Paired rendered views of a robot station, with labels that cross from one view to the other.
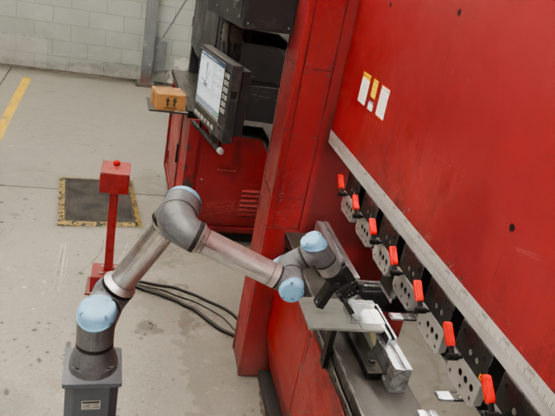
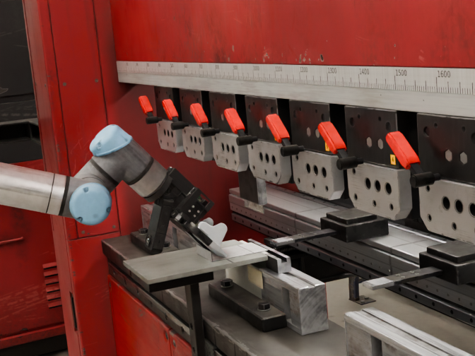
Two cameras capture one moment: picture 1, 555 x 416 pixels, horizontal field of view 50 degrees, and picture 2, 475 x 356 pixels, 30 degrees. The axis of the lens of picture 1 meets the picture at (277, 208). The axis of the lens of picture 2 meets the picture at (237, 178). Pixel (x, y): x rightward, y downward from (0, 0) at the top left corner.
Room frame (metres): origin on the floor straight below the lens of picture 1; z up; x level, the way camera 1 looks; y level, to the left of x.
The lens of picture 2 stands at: (-0.06, -0.16, 1.49)
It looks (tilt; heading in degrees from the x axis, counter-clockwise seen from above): 10 degrees down; 353
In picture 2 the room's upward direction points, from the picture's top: 5 degrees counter-clockwise
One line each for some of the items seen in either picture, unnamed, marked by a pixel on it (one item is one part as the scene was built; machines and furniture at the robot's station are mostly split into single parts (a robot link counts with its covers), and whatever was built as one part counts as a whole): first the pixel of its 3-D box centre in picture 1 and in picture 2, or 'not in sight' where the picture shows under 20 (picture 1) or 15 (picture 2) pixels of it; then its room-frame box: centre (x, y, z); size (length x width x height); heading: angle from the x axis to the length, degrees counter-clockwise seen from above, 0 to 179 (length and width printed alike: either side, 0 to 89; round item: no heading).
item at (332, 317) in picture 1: (339, 314); (194, 260); (1.76, -0.28, 1.00); 0.26 x 0.18 x 0.01; 105
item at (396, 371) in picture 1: (379, 342); (271, 285); (1.75, -0.44, 0.92); 0.39 x 0.06 x 0.10; 15
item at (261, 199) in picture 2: (389, 283); (252, 188); (1.80, -0.42, 1.13); 0.10 x 0.02 x 0.10; 15
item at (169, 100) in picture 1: (168, 97); not in sight; (3.94, 0.87, 1.04); 0.30 x 0.26 x 0.12; 18
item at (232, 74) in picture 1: (222, 92); not in sight; (2.82, 0.36, 1.42); 0.45 x 0.12 x 0.36; 29
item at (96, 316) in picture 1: (97, 320); not in sight; (1.54, 0.48, 0.94); 0.13 x 0.12 x 0.14; 4
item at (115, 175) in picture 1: (111, 227); not in sight; (3.15, 0.94, 0.41); 0.25 x 0.20 x 0.83; 105
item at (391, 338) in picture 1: (381, 323); (264, 255); (1.77, -0.43, 0.99); 0.20 x 0.03 x 0.03; 15
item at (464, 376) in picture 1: (481, 364); (394, 157); (1.25, -0.57, 1.26); 0.15 x 0.09 x 0.17; 15
